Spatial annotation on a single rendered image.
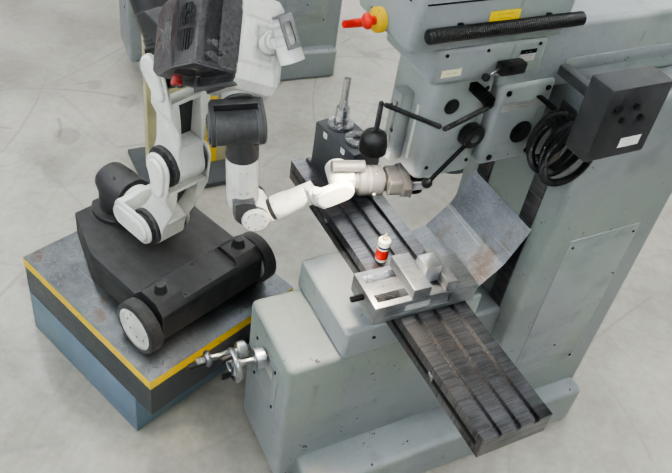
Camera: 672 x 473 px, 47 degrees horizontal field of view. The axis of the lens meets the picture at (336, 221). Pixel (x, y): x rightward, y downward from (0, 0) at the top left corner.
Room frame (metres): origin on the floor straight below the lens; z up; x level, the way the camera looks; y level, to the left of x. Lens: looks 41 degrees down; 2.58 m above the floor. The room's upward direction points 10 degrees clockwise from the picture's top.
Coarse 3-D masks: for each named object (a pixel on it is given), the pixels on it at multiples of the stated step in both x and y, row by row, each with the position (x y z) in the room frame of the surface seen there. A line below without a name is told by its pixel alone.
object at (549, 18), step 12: (576, 12) 1.82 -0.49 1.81; (468, 24) 1.65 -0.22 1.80; (480, 24) 1.66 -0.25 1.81; (492, 24) 1.67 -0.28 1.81; (504, 24) 1.68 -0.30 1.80; (516, 24) 1.70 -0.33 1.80; (528, 24) 1.72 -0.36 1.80; (540, 24) 1.74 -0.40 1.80; (552, 24) 1.75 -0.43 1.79; (564, 24) 1.77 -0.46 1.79; (576, 24) 1.80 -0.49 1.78; (432, 36) 1.57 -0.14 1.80; (444, 36) 1.59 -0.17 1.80; (456, 36) 1.61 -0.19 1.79; (468, 36) 1.62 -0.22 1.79; (480, 36) 1.64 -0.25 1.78; (492, 36) 1.66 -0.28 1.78
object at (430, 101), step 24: (408, 72) 1.79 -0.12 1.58; (432, 96) 1.69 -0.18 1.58; (456, 96) 1.72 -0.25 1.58; (432, 120) 1.69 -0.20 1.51; (480, 120) 1.77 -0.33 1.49; (408, 144) 1.73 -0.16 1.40; (432, 144) 1.70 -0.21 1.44; (456, 144) 1.74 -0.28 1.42; (408, 168) 1.71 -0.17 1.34; (432, 168) 1.71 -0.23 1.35; (456, 168) 1.75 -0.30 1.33
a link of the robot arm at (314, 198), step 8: (304, 184) 1.72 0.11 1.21; (312, 184) 1.74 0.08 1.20; (336, 184) 1.69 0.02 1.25; (344, 184) 1.69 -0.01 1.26; (352, 184) 1.71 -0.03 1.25; (312, 192) 1.68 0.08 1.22; (320, 192) 1.68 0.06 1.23; (328, 192) 1.67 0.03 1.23; (336, 192) 1.68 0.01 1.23; (344, 192) 1.69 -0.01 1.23; (352, 192) 1.70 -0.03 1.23; (312, 200) 1.68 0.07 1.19; (320, 200) 1.67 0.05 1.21; (328, 200) 1.68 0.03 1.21; (336, 200) 1.68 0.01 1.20; (344, 200) 1.69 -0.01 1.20
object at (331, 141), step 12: (324, 120) 2.24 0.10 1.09; (348, 120) 2.25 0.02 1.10; (324, 132) 2.19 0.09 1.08; (336, 132) 2.18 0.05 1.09; (348, 132) 2.17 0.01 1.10; (360, 132) 2.19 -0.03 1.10; (324, 144) 2.18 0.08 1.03; (336, 144) 2.14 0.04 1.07; (348, 144) 2.12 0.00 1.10; (312, 156) 2.22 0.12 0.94; (324, 156) 2.18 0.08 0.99; (336, 156) 2.13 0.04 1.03; (348, 156) 2.09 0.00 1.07; (360, 156) 2.09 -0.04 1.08; (324, 168) 2.17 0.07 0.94
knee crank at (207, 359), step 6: (240, 342) 1.69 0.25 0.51; (234, 348) 1.68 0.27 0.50; (240, 348) 1.67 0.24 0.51; (246, 348) 1.68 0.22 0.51; (204, 354) 1.62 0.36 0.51; (210, 354) 1.62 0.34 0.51; (216, 354) 1.64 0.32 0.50; (222, 354) 1.64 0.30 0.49; (240, 354) 1.66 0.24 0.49; (246, 354) 1.67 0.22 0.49; (198, 360) 1.60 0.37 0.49; (204, 360) 1.61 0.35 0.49; (210, 360) 1.60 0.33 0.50; (192, 366) 1.59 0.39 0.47; (198, 366) 1.60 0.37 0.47; (210, 366) 1.60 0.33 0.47
